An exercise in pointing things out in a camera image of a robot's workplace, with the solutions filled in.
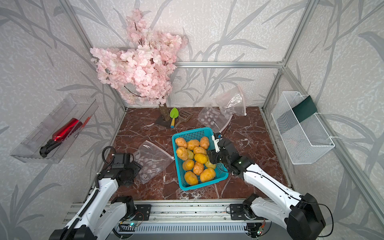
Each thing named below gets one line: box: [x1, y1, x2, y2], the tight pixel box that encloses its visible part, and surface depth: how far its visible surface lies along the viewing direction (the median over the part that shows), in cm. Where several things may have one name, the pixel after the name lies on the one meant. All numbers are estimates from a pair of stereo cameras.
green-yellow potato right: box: [205, 159, 217, 170], surface depth 88 cm
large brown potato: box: [199, 167, 216, 182], surface depth 82 cm
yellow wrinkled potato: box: [194, 153, 208, 164], surface depth 86 cm
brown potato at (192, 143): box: [187, 139, 200, 151], surface depth 96 cm
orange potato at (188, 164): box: [182, 159, 195, 171], surface depth 84 cm
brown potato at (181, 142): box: [175, 137, 188, 149], surface depth 92 cm
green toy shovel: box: [169, 107, 179, 129], surface depth 118 cm
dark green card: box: [292, 95, 318, 123], surface depth 72 cm
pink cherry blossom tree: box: [90, 9, 188, 128], surface depth 72 cm
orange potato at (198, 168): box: [193, 161, 204, 176], surface depth 84 cm
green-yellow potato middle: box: [187, 149, 195, 160], surface depth 91 cm
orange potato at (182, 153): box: [176, 146, 189, 161], surface depth 85 cm
